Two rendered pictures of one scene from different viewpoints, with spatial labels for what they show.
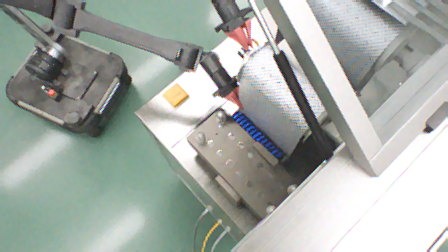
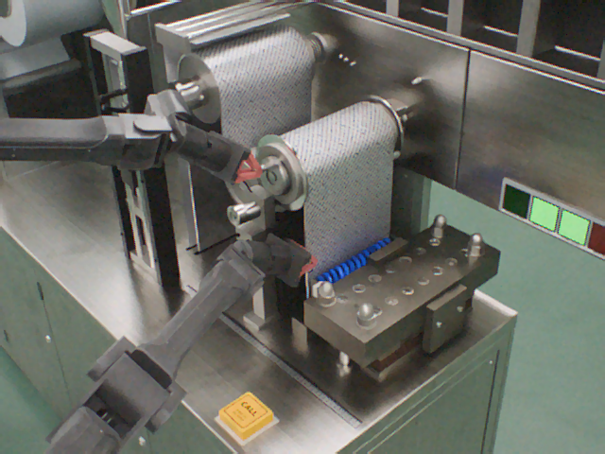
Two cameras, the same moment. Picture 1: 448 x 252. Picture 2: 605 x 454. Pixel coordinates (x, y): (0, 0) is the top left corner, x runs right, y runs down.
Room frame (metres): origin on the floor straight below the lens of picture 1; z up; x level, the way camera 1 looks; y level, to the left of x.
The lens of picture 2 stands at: (0.52, 1.09, 1.93)
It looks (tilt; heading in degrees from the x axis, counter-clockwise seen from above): 34 degrees down; 268
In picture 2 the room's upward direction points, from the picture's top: 2 degrees counter-clockwise
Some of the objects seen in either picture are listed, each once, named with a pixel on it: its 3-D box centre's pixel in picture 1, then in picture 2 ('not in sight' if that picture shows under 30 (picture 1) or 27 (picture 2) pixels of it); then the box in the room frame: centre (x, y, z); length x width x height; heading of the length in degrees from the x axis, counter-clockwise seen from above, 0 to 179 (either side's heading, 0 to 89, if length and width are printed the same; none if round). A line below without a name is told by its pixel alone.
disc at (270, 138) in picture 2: (255, 62); (281, 172); (0.52, -0.11, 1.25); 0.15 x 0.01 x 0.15; 129
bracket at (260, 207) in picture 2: not in sight; (256, 260); (0.57, -0.11, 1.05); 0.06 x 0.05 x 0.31; 39
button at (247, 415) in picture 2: (175, 95); (246, 415); (0.60, 0.16, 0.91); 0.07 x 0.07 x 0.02; 39
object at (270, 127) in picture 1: (265, 123); (350, 224); (0.39, -0.14, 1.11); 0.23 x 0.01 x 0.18; 39
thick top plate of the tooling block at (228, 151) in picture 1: (245, 166); (406, 287); (0.28, -0.07, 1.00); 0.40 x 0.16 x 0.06; 39
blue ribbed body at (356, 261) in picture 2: (258, 136); (356, 263); (0.37, -0.12, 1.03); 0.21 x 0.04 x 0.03; 39
